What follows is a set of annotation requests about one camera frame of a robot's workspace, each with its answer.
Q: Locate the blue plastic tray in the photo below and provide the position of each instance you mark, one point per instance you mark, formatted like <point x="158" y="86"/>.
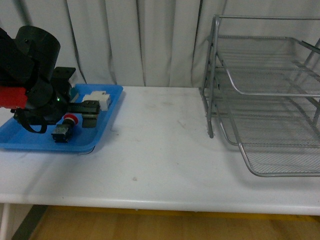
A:
<point x="14" y="137"/>

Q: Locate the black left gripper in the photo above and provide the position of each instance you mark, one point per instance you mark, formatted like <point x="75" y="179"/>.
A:
<point x="47" y="102"/>

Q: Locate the red emergency stop button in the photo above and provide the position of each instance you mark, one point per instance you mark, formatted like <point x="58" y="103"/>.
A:
<point x="63" y="132"/>

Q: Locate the silver mesh three-tier rack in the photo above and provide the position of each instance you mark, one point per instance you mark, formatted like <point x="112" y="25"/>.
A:
<point x="262" y="82"/>

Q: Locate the grey curtain backdrop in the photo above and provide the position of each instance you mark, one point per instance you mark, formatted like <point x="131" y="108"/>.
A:
<point x="149" y="43"/>

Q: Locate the green terminal block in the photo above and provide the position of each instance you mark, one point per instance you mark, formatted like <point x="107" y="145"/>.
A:
<point x="73" y="93"/>

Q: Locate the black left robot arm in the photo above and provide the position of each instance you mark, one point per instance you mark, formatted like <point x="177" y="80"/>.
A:
<point x="31" y="55"/>

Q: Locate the white circuit breaker block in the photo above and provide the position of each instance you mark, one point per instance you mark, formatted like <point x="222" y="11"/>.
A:
<point x="102" y="97"/>

